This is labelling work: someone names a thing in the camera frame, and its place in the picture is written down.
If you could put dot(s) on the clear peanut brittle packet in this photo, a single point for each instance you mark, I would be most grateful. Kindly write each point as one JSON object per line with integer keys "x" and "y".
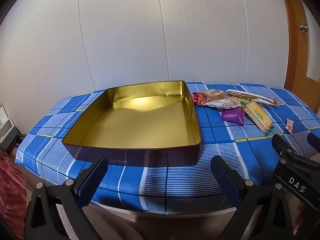
{"x": 213, "y": 94}

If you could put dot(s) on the white snack packet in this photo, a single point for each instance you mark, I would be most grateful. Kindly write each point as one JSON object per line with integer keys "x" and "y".
{"x": 221, "y": 103}

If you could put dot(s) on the blue plaid bedsheet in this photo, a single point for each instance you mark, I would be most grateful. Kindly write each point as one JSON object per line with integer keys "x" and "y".
{"x": 175, "y": 180}

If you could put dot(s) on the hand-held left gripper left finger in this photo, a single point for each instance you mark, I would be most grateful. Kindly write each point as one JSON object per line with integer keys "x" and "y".
{"x": 93, "y": 177}

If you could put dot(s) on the red cloth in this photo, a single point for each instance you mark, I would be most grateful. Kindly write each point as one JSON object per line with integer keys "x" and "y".
{"x": 10, "y": 187}

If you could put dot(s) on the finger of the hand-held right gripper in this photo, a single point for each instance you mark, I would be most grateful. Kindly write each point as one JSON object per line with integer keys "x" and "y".
{"x": 313, "y": 141}
{"x": 282, "y": 146}

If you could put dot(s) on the wooden door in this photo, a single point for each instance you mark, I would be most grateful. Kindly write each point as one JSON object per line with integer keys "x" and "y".
{"x": 295, "y": 50}

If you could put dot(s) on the gold tin box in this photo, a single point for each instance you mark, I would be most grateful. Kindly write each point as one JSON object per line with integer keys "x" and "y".
{"x": 137, "y": 120}

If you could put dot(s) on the black object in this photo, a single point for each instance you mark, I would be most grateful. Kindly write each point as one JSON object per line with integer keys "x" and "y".
{"x": 11, "y": 138}

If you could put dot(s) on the metal door knob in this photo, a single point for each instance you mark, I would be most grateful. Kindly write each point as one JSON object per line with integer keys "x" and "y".
{"x": 303, "y": 27}

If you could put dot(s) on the small white floral packet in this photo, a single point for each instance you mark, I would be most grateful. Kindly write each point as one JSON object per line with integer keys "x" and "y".
{"x": 290, "y": 125}

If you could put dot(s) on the long gold brown packet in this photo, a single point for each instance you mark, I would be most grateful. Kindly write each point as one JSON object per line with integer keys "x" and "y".
{"x": 252, "y": 97}

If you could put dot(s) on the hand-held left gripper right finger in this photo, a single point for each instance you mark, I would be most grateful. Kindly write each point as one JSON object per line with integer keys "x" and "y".
{"x": 225, "y": 177}

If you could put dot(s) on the red candy packet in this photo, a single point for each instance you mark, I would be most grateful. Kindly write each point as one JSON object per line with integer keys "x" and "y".
{"x": 198, "y": 99}

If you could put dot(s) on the purple snack packet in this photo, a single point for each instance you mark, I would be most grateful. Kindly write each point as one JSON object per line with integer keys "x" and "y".
{"x": 232, "y": 116}

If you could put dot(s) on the wafer biscuit packet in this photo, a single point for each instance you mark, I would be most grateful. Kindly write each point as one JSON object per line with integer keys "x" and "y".
{"x": 257, "y": 116}

